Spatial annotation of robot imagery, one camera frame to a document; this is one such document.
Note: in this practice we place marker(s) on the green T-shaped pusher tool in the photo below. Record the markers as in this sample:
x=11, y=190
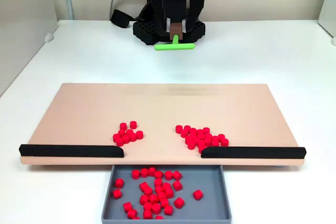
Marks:
x=174, y=47

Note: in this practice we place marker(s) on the grey tray container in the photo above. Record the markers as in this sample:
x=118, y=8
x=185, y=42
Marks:
x=210, y=208

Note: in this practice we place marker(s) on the beige board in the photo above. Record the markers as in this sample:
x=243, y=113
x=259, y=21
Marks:
x=162, y=108

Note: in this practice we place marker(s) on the white box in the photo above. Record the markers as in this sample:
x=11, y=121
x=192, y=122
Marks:
x=329, y=3

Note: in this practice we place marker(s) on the small white round object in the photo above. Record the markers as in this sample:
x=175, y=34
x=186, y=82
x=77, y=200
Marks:
x=333, y=41

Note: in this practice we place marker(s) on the black foam strip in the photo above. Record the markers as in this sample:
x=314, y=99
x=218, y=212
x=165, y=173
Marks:
x=252, y=153
x=71, y=151

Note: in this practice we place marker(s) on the blue board foot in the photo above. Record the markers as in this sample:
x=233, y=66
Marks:
x=279, y=167

